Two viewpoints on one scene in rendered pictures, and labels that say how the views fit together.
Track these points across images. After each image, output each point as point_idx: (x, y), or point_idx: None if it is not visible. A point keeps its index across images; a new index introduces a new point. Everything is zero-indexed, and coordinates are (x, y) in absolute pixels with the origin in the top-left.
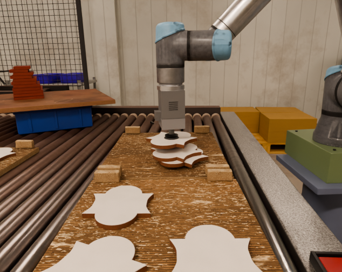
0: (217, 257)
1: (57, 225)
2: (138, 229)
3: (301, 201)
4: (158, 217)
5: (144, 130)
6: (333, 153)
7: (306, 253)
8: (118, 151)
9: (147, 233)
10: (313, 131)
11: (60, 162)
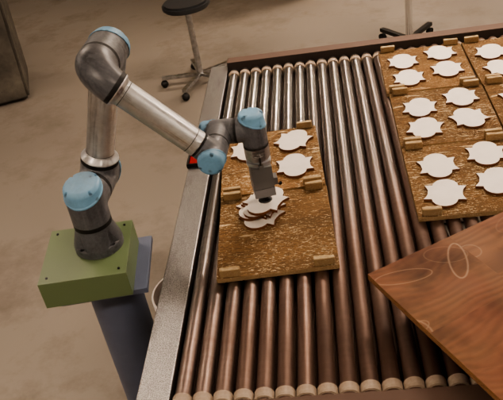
0: None
1: (327, 162)
2: (281, 158)
3: (186, 195)
4: (272, 164)
5: (317, 297)
6: (130, 220)
7: None
8: (322, 219)
9: (276, 157)
10: (100, 268)
11: (378, 211)
